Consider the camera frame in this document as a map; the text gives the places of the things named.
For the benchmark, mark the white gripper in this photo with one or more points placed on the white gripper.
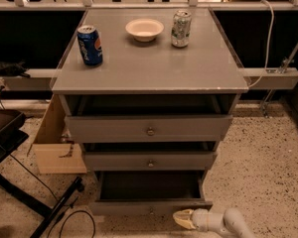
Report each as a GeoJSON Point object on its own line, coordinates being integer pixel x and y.
{"type": "Point", "coordinates": [201, 219]}

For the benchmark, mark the grey bottom drawer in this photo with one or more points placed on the grey bottom drawer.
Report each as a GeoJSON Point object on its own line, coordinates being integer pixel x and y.
{"type": "Point", "coordinates": [148, 192]}

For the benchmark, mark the grey drawer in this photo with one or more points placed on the grey drawer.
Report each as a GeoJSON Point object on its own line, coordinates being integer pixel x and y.
{"type": "Point", "coordinates": [128, 118]}
{"type": "Point", "coordinates": [148, 192]}
{"type": "Point", "coordinates": [158, 156]}

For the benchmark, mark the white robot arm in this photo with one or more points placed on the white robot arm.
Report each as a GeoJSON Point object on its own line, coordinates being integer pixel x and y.
{"type": "Point", "coordinates": [229, 224]}

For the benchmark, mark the grey middle drawer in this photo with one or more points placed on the grey middle drawer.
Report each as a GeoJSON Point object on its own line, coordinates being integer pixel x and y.
{"type": "Point", "coordinates": [158, 156]}

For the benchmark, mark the grey drawer cabinet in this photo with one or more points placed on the grey drawer cabinet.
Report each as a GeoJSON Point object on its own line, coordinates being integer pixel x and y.
{"type": "Point", "coordinates": [204, 67]}

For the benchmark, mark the grey top drawer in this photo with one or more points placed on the grey top drawer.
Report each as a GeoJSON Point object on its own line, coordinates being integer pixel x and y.
{"type": "Point", "coordinates": [128, 118]}

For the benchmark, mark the white bowl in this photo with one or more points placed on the white bowl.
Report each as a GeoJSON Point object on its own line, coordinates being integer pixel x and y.
{"type": "Point", "coordinates": [144, 30]}

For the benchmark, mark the silver green soda can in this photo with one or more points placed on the silver green soda can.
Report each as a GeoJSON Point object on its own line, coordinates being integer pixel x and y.
{"type": "Point", "coordinates": [181, 28]}

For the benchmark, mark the blue Pepsi can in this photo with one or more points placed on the blue Pepsi can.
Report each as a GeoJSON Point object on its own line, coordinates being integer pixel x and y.
{"type": "Point", "coordinates": [89, 45]}

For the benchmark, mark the black stand with tray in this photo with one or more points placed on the black stand with tray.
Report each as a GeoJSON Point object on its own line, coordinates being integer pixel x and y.
{"type": "Point", "coordinates": [29, 202]}

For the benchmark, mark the wooden board bracket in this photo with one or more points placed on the wooden board bracket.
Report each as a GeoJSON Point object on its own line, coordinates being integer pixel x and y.
{"type": "Point", "coordinates": [55, 150]}

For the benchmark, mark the black cloth on rail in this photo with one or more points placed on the black cloth on rail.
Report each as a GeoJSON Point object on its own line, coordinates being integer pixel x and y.
{"type": "Point", "coordinates": [13, 69]}

